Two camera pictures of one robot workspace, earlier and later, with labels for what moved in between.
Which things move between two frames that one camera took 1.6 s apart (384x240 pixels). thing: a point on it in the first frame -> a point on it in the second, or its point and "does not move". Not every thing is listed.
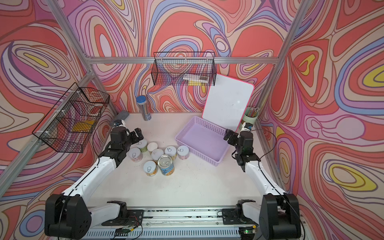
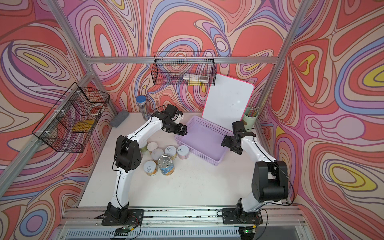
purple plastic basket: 204,138 does not move
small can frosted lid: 156,154 does not move
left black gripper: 136,139 -> 178,131
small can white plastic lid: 151,146 does not move
